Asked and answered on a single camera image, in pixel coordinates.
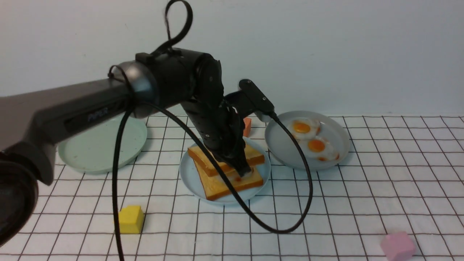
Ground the pale green plate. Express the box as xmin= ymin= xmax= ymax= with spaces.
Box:
xmin=58 ymin=115 xmax=148 ymax=174

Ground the pink foam cube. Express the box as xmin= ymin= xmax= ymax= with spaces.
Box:
xmin=381 ymin=231 xmax=417 ymax=261

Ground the light blue plate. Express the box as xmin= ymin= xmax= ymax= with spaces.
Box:
xmin=179 ymin=137 xmax=271 ymax=206

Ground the toast slice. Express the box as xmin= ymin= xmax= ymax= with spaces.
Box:
xmin=187 ymin=143 xmax=265 ymax=177
xmin=194 ymin=161 xmax=264 ymax=200

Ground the grey plate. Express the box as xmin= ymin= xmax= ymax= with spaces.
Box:
xmin=265 ymin=111 xmax=350 ymax=170

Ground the white grid tablecloth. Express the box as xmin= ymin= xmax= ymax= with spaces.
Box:
xmin=1 ymin=116 xmax=464 ymax=261

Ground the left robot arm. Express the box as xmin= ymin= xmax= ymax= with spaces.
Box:
xmin=1 ymin=48 xmax=250 ymax=245

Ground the orange foam cube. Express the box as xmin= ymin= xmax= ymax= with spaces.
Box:
xmin=243 ymin=117 xmax=252 ymax=137

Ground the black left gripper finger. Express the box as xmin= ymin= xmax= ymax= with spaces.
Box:
xmin=237 ymin=161 xmax=253 ymax=178

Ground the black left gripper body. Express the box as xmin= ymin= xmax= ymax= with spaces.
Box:
xmin=181 ymin=98 xmax=247 ymax=170

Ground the fried egg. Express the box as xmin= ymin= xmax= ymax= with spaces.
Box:
xmin=299 ymin=136 xmax=340 ymax=162
xmin=287 ymin=118 xmax=320 ymax=141
xmin=225 ymin=170 xmax=254 ymax=183

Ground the yellow foam cube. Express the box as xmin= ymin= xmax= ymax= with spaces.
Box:
xmin=118 ymin=205 xmax=145 ymax=234

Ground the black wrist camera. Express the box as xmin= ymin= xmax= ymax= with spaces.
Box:
xmin=225 ymin=79 xmax=277 ymax=123

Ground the black camera cable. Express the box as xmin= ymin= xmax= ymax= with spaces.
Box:
xmin=107 ymin=0 xmax=314 ymax=261

